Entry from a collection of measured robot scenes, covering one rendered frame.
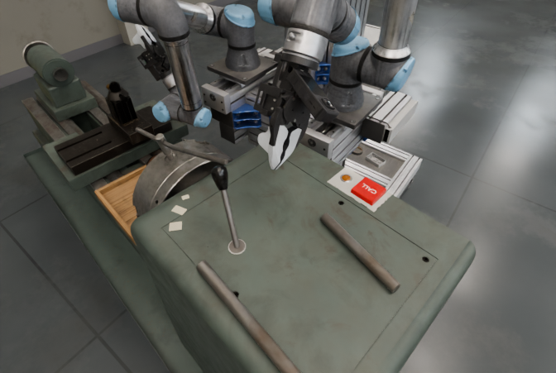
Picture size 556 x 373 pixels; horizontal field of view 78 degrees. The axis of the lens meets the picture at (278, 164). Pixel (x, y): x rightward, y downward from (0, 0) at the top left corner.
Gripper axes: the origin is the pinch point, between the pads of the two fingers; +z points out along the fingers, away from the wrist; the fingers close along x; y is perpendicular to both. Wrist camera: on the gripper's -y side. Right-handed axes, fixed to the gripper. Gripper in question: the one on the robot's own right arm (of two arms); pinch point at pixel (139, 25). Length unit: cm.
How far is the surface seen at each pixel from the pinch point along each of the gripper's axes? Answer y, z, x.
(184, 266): -24, -49, -85
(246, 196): -33, -50, -66
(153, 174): -8, -38, -57
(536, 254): -110, -223, 46
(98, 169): 40, -35, -23
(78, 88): 61, -3, 22
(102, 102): 62, -15, 31
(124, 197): 30, -47, -33
